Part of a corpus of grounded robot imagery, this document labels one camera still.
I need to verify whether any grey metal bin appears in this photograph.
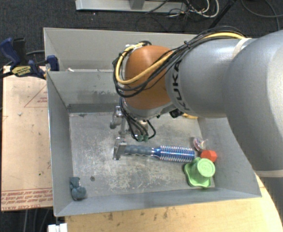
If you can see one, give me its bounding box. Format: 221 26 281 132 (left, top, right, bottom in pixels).
43 27 262 218

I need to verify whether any blue hairbrush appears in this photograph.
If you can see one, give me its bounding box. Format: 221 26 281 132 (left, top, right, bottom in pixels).
123 144 196 163

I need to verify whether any blue-grey toy animal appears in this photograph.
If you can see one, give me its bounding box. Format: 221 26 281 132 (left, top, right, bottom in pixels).
69 176 87 201

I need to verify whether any clear pink plastic thing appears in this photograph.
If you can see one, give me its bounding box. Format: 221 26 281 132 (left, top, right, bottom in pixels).
193 137 208 152

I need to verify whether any green plastic cup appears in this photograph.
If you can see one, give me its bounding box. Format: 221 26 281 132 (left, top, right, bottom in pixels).
183 157 216 189

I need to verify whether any orange-red block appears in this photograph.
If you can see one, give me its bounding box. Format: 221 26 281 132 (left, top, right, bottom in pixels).
200 149 218 163

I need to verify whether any brown cardboard board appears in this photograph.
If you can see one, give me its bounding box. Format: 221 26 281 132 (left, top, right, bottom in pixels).
0 65 54 212

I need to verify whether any black cylinder on white bracket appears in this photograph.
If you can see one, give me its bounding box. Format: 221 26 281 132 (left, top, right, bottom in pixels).
169 108 182 119

